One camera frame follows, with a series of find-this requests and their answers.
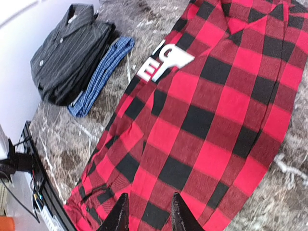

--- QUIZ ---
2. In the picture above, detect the black front rail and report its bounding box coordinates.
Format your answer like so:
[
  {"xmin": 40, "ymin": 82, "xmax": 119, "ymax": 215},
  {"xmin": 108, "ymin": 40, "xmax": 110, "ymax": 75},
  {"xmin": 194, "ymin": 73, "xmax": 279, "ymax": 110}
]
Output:
[{"xmin": 21, "ymin": 121, "xmax": 75, "ymax": 231}]

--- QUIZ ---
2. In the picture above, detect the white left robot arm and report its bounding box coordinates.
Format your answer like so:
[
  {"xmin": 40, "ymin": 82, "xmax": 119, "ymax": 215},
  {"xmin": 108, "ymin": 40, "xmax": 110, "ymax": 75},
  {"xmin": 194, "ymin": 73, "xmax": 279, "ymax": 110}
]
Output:
[{"xmin": 0, "ymin": 127, "xmax": 34, "ymax": 183}]

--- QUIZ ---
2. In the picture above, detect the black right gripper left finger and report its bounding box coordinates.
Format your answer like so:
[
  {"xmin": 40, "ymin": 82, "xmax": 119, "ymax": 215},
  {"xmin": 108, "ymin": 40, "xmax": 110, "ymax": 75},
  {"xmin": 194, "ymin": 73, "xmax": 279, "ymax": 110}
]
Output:
[{"xmin": 97, "ymin": 193, "xmax": 129, "ymax": 231}]

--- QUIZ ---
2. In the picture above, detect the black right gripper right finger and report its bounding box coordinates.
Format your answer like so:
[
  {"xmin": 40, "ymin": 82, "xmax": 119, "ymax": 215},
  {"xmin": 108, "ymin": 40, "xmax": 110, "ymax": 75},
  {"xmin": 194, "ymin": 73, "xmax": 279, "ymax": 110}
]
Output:
[{"xmin": 171, "ymin": 192, "xmax": 204, "ymax": 231}]

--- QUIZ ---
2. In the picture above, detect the blue checked folded shirt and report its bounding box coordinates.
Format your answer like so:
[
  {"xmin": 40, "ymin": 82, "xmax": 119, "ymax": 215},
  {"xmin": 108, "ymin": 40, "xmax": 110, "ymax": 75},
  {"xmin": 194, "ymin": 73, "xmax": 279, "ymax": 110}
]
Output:
[{"xmin": 67, "ymin": 37, "xmax": 135, "ymax": 118}]

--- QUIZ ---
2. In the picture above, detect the red black plaid shirt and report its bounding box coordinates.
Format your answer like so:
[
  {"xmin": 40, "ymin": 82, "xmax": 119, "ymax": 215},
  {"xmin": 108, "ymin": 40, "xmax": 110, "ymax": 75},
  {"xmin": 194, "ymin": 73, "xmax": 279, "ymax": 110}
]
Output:
[{"xmin": 64, "ymin": 0, "xmax": 308, "ymax": 231}]

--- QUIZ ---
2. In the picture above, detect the black pinstripe folded shirt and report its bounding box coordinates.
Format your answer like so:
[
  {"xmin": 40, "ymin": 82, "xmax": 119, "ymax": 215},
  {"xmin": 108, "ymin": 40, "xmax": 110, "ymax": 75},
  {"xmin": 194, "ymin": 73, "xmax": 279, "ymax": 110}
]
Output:
[{"xmin": 30, "ymin": 4, "xmax": 118, "ymax": 106}]

